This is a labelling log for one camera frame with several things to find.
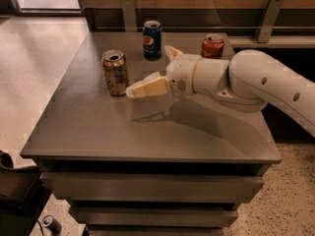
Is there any can on floor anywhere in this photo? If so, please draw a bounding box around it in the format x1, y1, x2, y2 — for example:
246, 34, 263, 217
42, 215, 62, 234

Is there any red Coca-Cola can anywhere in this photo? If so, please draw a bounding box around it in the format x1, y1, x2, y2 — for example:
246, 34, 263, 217
201, 33, 224, 59

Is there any grey drawer cabinet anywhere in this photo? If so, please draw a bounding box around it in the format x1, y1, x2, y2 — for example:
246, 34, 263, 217
22, 32, 281, 236

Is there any orange gold soda can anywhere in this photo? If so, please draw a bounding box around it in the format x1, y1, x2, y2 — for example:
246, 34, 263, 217
101, 49, 129, 96

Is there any metal wall bracket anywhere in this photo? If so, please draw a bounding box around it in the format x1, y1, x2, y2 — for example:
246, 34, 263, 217
121, 0, 137, 32
254, 0, 284, 43

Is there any dark bag on floor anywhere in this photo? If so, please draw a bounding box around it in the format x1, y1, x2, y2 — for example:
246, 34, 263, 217
0, 151, 50, 236

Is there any right metal wall bracket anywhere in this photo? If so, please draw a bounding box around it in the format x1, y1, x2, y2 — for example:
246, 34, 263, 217
254, 0, 284, 43

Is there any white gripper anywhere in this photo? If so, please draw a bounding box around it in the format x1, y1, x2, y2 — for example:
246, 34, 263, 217
126, 45, 201, 98

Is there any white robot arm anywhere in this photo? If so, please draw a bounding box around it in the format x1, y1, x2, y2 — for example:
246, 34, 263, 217
126, 45, 315, 136

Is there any left metal wall bracket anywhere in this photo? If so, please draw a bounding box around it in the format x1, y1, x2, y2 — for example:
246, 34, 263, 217
121, 0, 137, 32

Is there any blue Pepsi can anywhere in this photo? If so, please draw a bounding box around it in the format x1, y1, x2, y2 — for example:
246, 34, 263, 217
143, 21, 161, 61

